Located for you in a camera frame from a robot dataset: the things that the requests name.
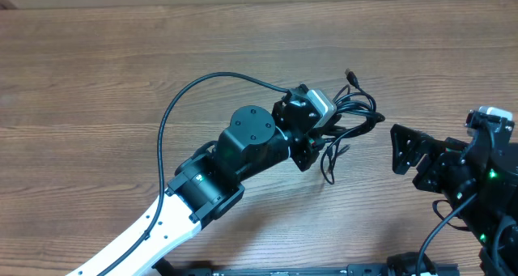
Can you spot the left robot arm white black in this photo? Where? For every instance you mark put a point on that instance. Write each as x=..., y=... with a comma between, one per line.
x=209, y=183

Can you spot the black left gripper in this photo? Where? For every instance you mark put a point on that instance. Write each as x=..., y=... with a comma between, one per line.
x=307, y=148

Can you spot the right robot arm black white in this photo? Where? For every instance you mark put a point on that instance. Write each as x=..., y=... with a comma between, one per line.
x=478, y=180

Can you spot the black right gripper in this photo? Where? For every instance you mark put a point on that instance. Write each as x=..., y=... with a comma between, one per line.
x=439, y=163

